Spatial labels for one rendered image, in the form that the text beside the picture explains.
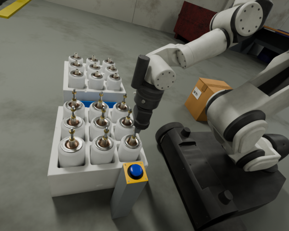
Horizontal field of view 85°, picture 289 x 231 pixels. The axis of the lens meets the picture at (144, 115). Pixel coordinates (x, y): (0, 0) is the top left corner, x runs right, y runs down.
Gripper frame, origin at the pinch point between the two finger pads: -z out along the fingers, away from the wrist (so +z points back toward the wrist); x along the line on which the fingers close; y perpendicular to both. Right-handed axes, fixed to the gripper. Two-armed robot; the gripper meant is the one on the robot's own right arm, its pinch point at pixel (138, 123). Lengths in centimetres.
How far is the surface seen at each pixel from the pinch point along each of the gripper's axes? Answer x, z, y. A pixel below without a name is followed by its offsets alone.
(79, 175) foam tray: -12.2, -20.5, 18.4
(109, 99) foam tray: 46, -24, 13
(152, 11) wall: 401, -2, -47
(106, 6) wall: 376, -17, 57
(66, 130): 1.7, -11.5, 27.2
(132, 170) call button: -18.4, -3.0, 1.6
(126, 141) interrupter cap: -0.7, -10.6, 2.5
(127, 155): -4.5, -14.5, 1.2
